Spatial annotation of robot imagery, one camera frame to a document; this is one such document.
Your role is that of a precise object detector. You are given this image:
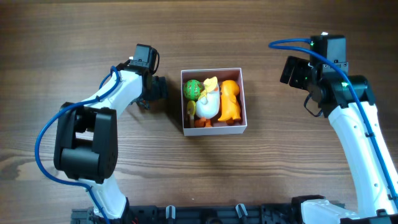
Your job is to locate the white cardboard box pink inside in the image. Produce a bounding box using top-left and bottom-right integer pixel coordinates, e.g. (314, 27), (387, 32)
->
(180, 68), (248, 136)

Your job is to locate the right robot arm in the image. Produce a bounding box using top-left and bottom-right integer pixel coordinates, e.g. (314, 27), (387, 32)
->
(269, 34), (397, 223)

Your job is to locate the white duck toy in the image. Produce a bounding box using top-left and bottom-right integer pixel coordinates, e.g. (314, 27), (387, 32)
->
(194, 77), (220, 128)

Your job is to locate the green patterned ball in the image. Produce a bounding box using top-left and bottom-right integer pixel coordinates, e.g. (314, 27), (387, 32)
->
(183, 80), (204, 101)

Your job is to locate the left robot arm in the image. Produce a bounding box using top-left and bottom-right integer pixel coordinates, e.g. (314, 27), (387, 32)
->
(53, 44), (168, 223)

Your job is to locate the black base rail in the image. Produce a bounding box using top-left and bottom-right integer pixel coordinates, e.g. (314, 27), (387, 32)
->
(70, 203), (346, 224)

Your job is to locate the orange dinosaur toy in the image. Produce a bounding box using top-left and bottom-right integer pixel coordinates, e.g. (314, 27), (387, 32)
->
(218, 80), (241, 122)

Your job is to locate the left blue cable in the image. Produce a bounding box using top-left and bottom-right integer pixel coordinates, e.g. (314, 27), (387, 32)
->
(34, 65), (121, 224)

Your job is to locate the yellow rattle drum toy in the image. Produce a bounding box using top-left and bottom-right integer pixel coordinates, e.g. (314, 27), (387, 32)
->
(187, 100), (196, 128)

